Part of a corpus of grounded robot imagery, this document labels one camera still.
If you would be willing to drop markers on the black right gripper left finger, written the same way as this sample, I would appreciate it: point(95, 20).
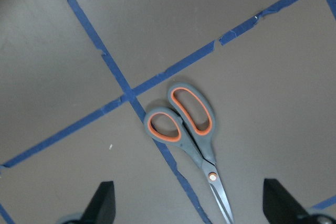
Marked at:
point(102, 207)

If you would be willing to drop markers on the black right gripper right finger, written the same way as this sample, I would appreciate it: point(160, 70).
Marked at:
point(279, 206)

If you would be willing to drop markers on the grey orange handled scissors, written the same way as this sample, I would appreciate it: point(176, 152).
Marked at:
point(193, 141)

